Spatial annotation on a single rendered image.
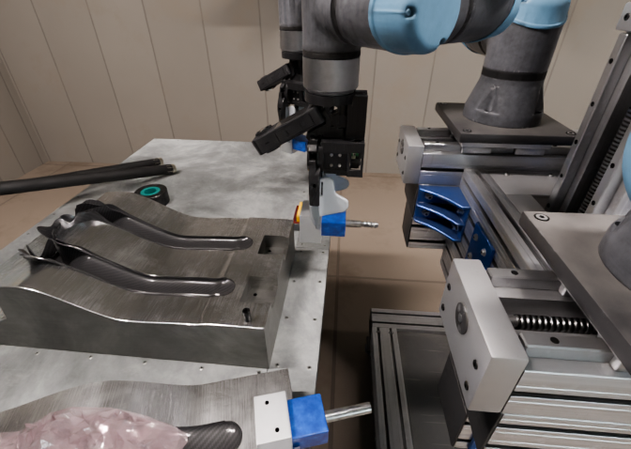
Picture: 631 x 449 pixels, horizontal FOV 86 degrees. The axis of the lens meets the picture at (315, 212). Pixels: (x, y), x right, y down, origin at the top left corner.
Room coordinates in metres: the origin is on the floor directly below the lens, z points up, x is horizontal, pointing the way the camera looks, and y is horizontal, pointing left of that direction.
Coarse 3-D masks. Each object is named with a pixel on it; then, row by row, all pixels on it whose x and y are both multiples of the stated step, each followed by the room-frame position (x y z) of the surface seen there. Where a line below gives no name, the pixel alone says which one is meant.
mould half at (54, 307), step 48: (96, 240) 0.44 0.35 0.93; (144, 240) 0.47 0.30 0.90; (0, 288) 0.33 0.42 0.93; (48, 288) 0.33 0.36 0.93; (96, 288) 0.35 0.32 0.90; (240, 288) 0.37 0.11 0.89; (0, 336) 0.33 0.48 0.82; (48, 336) 0.33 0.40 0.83; (96, 336) 0.32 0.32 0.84; (144, 336) 0.31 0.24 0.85; (192, 336) 0.30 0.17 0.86; (240, 336) 0.30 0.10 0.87
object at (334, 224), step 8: (304, 200) 0.51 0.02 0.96; (304, 208) 0.49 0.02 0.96; (304, 216) 0.46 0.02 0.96; (328, 216) 0.48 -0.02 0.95; (336, 216) 0.48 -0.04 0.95; (344, 216) 0.48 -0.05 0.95; (304, 224) 0.46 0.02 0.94; (312, 224) 0.46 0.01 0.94; (320, 224) 0.46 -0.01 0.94; (328, 224) 0.46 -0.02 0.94; (336, 224) 0.46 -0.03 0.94; (344, 224) 0.46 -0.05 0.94; (352, 224) 0.47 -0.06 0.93; (360, 224) 0.47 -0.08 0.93; (368, 224) 0.47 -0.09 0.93; (376, 224) 0.47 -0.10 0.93; (304, 232) 0.46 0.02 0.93; (312, 232) 0.46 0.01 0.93; (320, 232) 0.46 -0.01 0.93; (328, 232) 0.46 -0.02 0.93; (336, 232) 0.46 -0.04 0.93; (344, 232) 0.46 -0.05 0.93; (304, 240) 0.46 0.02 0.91; (312, 240) 0.46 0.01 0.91; (320, 240) 0.46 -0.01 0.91
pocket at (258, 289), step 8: (248, 280) 0.39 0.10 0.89; (256, 280) 0.39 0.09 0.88; (264, 280) 0.39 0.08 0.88; (272, 280) 0.39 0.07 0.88; (248, 288) 0.38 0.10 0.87; (256, 288) 0.39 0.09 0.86; (264, 288) 0.39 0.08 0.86; (272, 288) 0.39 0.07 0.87; (248, 296) 0.38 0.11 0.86; (256, 296) 0.38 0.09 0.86; (264, 296) 0.38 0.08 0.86; (272, 296) 0.37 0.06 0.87; (272, 304) 0.35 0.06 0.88
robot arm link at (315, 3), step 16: (304, 0) 0.47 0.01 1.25; (320, 0) 0.44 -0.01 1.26; (304, 16) 0.47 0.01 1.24; (320, 16) 0.44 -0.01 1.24; (304, 32) 0.47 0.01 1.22; (320, 32) 0.45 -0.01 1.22; (304, 48) 0.47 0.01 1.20; (320, 48) 0.45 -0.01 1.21; (336, 48) 0.45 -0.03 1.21; (352, 48) 0.45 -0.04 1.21
